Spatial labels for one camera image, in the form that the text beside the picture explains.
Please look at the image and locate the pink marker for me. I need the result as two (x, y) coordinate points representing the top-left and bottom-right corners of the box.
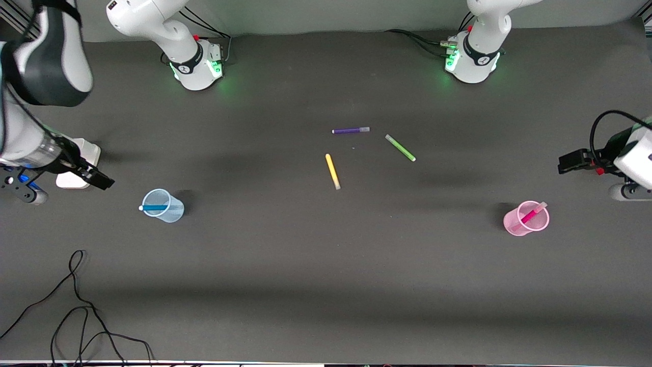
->
(519, 201), (549, 228)

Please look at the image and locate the white stand with base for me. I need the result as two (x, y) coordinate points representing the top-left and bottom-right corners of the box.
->
(55, 138), (101, 190)

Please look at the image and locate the translucent pink cup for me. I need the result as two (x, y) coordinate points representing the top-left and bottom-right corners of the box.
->
(503, 199), (550, 237)

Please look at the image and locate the translucent blue cup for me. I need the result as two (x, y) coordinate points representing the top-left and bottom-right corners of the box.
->
(142, 189), (185, 224)

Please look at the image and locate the green marker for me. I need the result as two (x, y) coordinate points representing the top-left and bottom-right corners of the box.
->
(385, 134), (417, 163)

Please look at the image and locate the yellow marker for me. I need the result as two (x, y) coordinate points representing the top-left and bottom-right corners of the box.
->
(325, 153), (341, 191)

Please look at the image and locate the dark grey table mat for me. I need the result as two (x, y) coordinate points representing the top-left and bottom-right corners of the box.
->
(0, 19), (652, 365)

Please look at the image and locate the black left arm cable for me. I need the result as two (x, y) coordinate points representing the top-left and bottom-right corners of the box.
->
(589, 109), (650, 154)

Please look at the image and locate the loose black cable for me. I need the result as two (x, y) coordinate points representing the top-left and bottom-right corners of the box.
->
(0, 249), (156, 366)

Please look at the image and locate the aluminium frame rail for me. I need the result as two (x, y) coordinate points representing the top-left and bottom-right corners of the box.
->
(0, 4), (37, 39)

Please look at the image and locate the black right base cable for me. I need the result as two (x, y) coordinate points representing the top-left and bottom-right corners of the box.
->
(178, 7), (233, 65)

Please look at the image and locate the black base cable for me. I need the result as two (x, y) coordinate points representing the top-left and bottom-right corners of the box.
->
(384, 29), (457, 58)
(178, 7), (233, 65)

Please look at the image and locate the black left base cable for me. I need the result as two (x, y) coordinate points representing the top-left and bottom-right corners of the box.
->
(384, 29), (457, 58)

